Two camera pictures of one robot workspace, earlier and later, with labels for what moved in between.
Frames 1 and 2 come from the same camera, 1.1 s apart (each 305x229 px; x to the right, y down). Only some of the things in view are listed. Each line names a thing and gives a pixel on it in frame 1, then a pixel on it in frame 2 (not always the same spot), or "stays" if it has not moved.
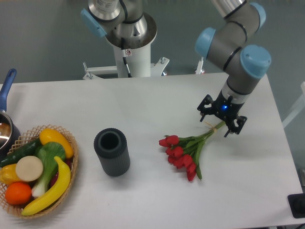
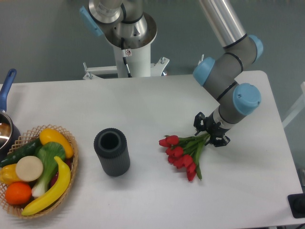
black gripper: (224, 108) → (213, 129)
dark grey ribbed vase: (112, 146) stays
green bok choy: (46, 151) stays
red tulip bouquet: (183, 152) stays
